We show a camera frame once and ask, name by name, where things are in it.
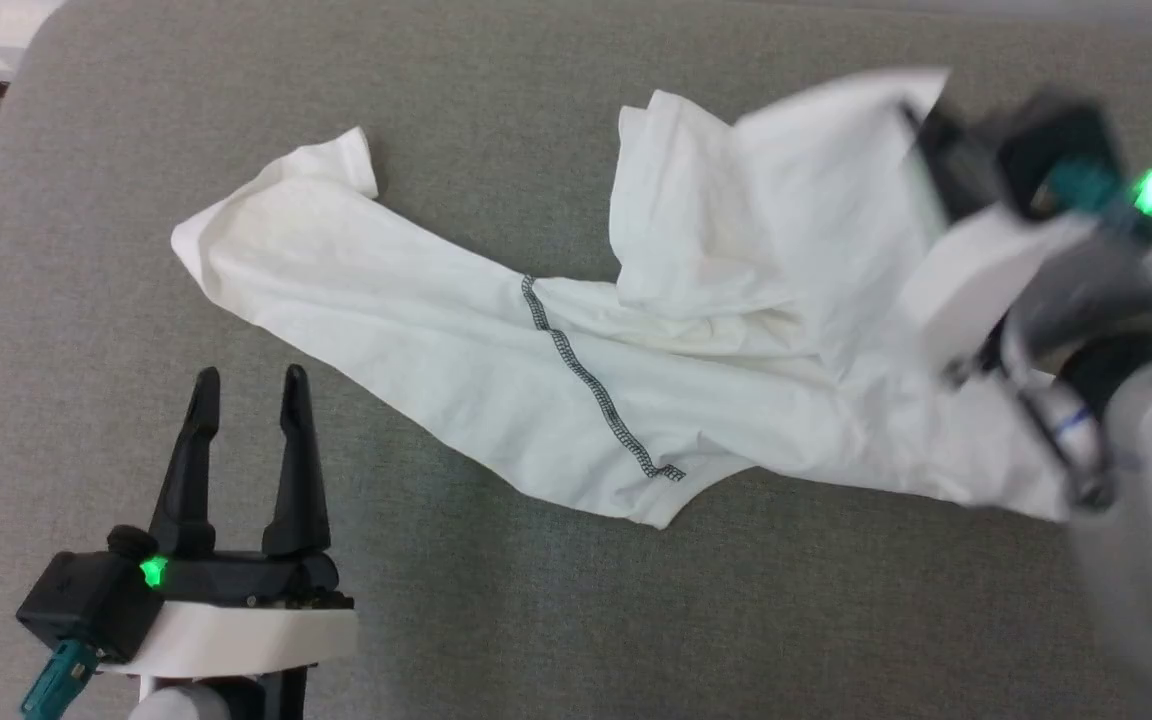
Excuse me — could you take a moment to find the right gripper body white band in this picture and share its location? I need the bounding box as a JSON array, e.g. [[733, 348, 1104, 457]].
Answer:
[[896, 213, 1103, 387]]

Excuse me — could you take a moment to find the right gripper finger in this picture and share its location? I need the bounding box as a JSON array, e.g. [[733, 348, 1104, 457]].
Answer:
[[900, 102, 968, 227], [926, 108, 1003, 223]]

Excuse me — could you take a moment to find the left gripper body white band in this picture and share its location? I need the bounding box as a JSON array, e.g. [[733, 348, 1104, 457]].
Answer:
[[101, 553, 359, 679]]

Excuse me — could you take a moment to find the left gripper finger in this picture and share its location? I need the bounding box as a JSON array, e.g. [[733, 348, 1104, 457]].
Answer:
[[262, 365, 333, 558], [149, 367, 222, 557]]

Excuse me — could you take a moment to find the white long-sleeve garment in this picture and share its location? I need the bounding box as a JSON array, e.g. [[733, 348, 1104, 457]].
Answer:
[[171, 68, 1072, 529]]

